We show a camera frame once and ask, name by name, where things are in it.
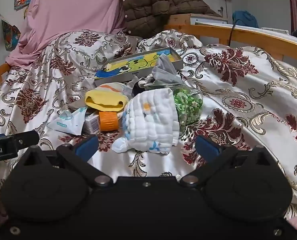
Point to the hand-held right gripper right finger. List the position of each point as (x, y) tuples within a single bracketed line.
[(208, 148)]

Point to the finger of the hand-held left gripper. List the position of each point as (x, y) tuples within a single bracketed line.
[(28, 138)]

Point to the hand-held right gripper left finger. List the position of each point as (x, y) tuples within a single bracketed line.
[(87, 147)]

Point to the white blue tissue packet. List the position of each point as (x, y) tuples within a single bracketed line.
[(66, 123)]

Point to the orange cloth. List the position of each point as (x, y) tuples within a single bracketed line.
[(108, 121)]

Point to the yellow striped sock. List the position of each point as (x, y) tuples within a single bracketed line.
[(101, 101)]

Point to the white muslin cloth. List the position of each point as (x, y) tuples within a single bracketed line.
[(151, 125)]

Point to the dark cloth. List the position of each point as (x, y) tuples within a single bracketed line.
[(138, 87)]

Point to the grey tray with cartoon drawing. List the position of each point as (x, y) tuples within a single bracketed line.
[(128, 63)]

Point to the small white carton box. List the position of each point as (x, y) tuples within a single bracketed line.
[(92, 123)]

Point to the floral satin blanket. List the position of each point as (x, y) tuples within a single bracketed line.
[(238, 120)]

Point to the glass jar of green stars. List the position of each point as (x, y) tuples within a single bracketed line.
[(188, 107)]

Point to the colourful folded paper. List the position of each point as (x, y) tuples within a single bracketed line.
[(9, 33)]

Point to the wooden white cabinet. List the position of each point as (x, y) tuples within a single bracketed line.
[(201, 18)]

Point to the blue bag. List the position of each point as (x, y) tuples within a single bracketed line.
[(244, 18)]

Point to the pink bed sheet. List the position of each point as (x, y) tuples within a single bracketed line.
[(71, 10)]

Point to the flat white object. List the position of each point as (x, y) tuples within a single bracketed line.
[(276, 30)]

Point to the white wardrobe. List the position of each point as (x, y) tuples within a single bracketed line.
[(213, 2)]

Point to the brown puffer jacket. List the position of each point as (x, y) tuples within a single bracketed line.
[(158, 5)]

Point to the wooden bed frame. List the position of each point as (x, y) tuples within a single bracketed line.
[(263, 40)]

